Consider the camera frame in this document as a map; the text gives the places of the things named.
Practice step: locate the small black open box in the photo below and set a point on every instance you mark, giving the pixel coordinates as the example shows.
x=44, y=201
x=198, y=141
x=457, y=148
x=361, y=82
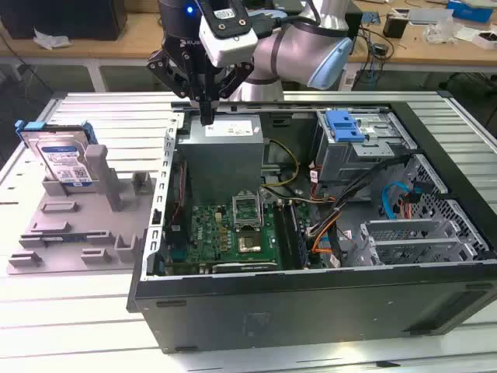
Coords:
x=394, y=26

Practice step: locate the black open PC case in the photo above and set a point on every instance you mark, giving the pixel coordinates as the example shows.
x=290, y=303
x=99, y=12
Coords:
x=310, y=311

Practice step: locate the hard disk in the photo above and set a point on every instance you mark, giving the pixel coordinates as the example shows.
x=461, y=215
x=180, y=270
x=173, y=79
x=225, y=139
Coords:
x=62, y=159

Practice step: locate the blue drive carrier latch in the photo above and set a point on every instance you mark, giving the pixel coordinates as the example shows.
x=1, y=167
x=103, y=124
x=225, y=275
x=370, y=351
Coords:
x=343, y=126

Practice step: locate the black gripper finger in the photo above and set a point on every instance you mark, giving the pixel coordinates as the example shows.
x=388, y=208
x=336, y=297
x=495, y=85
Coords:
x=233, y=79
x=171, y=75

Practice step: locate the green motherboard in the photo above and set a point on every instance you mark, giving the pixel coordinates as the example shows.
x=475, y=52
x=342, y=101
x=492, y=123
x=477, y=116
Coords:
x=209, y=233

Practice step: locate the RAM stick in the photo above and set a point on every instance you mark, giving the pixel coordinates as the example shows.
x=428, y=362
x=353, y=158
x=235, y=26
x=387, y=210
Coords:
x=301, y=233

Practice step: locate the low metal disk bay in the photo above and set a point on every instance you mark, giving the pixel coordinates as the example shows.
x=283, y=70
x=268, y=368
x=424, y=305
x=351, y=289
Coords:
x=407, y=237

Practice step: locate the white box with black inlay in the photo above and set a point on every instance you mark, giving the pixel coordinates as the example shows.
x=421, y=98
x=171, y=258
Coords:
x=485, y=40

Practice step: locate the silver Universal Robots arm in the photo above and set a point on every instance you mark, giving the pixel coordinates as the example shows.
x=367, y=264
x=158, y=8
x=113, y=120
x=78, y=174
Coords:
x=295, y=50

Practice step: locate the white flat tray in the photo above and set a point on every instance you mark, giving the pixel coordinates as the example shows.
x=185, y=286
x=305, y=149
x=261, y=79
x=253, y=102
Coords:
x=431, y=16

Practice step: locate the clear plastic bag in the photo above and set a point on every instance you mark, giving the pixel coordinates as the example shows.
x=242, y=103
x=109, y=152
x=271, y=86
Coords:
x=438, y=33

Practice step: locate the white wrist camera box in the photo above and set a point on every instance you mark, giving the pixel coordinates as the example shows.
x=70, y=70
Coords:
x=233, y=44

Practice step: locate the long wooden desk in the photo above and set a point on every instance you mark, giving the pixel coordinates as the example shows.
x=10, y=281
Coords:
x=136, y=39

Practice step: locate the large black computer tower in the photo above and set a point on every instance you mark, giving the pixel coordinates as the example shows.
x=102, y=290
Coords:
x=70, y=19

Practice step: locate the grey power supply unit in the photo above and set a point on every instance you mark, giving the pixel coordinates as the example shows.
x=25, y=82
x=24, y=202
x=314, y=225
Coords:
x=221, y=163

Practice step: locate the black case fan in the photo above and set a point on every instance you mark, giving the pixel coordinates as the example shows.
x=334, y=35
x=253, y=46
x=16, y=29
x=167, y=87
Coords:
x=178, y=202

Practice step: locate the CPU socket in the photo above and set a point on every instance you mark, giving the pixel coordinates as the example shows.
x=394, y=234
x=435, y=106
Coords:
x=249, y=242

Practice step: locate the tall metal drive cage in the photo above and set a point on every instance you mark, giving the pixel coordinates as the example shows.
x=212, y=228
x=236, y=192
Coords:
x=349, y=163

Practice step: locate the graphics card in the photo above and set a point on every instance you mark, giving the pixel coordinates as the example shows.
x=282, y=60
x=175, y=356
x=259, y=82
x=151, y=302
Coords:
x=244, y=267

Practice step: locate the grey parts rack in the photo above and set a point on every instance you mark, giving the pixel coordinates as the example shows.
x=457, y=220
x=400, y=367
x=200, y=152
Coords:
x=85, y=217

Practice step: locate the crumpled white plastic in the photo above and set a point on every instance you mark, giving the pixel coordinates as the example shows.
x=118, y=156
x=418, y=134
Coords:
x=50, y=39

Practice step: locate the white label tag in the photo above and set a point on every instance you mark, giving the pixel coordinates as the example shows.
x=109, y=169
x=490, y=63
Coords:
x=351, y=79

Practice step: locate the blue cardboard box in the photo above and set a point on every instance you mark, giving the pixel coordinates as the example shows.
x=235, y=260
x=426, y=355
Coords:
x=468, y=9

